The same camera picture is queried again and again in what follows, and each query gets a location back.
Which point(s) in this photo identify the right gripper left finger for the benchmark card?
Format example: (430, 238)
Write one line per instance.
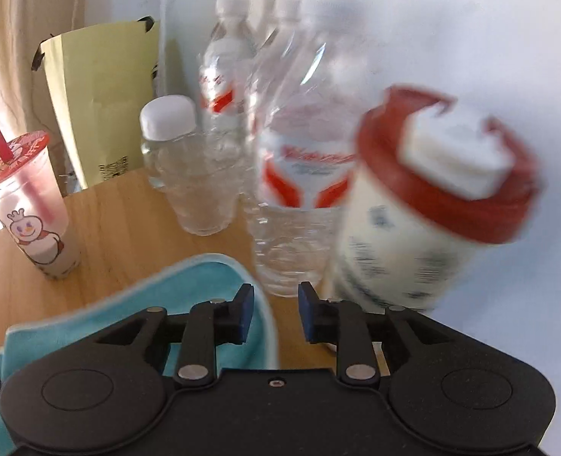
(237, 319)

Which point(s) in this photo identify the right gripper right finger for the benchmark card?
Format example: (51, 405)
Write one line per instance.
(312, 314)

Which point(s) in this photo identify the teal microfiber towel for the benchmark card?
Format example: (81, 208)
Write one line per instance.
(177, 289)

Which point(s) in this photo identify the short clear bottle white cap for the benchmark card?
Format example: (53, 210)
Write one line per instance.
(197, 171)

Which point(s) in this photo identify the cream tumbler red lid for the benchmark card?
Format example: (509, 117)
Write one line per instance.
(436, 183)

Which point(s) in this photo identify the clear water bottle red label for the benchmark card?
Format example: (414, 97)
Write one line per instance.
(306, 99)

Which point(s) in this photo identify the bubble tea cup red straw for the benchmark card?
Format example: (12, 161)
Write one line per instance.
(32, 208)

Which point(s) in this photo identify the yellow-green paper bag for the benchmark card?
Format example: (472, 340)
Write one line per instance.
(99, 78)

